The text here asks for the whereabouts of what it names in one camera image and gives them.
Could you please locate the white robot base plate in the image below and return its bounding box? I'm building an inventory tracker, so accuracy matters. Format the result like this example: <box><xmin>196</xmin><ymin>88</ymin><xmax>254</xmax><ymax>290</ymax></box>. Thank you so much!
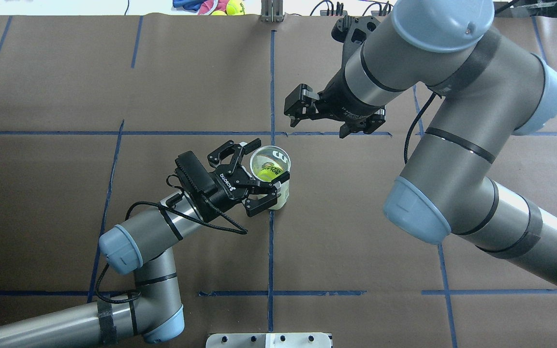
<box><xmin>205</xmin><ymin>332</ymin><xmax>333</xmax><ymax>348</ymax></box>

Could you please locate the blue and pink cloth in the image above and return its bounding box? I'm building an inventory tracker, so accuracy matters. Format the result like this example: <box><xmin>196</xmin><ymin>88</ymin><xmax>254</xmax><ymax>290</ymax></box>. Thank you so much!
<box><xmin>172</xmin><ymin>0</ymin><xmax>229</xmax><ymax>15</ymax></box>

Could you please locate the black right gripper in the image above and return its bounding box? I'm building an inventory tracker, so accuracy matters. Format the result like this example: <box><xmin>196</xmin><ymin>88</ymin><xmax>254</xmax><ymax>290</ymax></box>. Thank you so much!
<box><xmin>284</xmin><ymin>68</ymin><xmax>385</xmax><ymax>139</ymax></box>

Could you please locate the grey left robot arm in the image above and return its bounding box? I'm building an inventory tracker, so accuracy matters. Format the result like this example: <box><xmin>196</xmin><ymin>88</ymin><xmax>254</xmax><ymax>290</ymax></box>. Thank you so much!
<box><xmin>0</xmin><ymin>139</ymin><xmax>291</xmax><ymax>348</ymax></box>

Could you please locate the yellow tennis ball on desk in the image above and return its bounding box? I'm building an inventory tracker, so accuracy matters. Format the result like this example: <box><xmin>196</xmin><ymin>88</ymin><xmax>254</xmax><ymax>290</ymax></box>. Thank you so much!
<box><xmin>225</xmin><ymin>0</ymin><xmax>246</xmax><ymax>16</ymax></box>

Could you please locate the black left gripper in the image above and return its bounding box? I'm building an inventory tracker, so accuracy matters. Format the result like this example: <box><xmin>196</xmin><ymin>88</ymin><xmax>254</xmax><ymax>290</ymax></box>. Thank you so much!
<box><xmin>196</xmin><ymin>138</ymin><xmax>291</xmax><ymax>217</ymax></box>

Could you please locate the yellow tennis ball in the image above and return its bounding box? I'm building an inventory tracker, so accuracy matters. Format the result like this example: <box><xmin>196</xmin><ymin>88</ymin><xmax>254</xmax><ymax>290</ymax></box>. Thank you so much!
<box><xmin>225</xmin><ymin>0</ymin><xmax>246</xmax><ymax>16</ymax></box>
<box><xmin>255</xmin><ymin>162</ymin><xmax>284</xmax><ymax>182</ymax></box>

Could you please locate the aluminium frame post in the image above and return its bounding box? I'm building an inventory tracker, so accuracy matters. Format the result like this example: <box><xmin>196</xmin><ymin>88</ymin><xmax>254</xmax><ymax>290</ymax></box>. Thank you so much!
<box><xmin>260</xmin><ymin>0</ymin><xmax>285</xmax><ymax>23</ymax></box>

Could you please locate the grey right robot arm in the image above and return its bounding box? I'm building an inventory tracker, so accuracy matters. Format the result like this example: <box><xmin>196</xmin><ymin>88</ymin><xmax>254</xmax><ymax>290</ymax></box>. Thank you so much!
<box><xmin>284</xmin><ymin>0</ymin><xmax>557</xmax><ymax>286</ymax></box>

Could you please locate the clear Wilson tennis ball can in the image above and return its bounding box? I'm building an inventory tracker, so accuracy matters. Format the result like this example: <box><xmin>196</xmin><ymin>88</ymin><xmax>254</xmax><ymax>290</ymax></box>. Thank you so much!
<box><xmin>249</xmin><ymin>145</ymin><xmax>291</xmax><ymax>211</ymax></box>

